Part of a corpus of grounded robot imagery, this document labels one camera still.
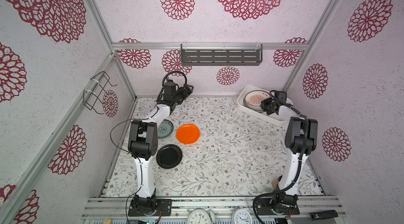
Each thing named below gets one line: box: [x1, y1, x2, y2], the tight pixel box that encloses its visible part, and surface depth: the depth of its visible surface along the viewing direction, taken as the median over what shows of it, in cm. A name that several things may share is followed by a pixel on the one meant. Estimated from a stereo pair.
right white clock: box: [231, 208, 254, 224], surface depth 70 cm
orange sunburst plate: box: [243, 89, 271, 113], surface depth 115 cm
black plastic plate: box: [155, 144, 183, 169], surface depth 92 cm
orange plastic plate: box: [176, 123, 201, 145], surface depth 100 cm
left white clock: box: [187, 208, 211, 224], surface depth 69 cm
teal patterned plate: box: [157, 118, 174, 139], surface depth 104 cm
